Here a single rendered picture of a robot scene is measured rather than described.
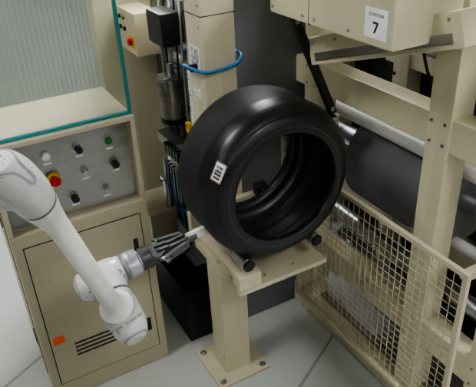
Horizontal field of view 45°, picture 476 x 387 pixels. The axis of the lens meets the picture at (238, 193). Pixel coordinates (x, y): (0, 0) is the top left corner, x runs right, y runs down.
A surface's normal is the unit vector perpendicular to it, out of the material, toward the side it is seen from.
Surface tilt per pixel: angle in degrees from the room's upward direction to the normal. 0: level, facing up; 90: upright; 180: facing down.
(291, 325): 0
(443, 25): 90
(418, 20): 90
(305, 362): 0
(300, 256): 0
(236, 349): 90
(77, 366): 90
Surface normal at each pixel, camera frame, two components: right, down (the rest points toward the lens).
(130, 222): 0.49, 0.42
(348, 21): -0.87, 0.28
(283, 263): -0.04, -0.86
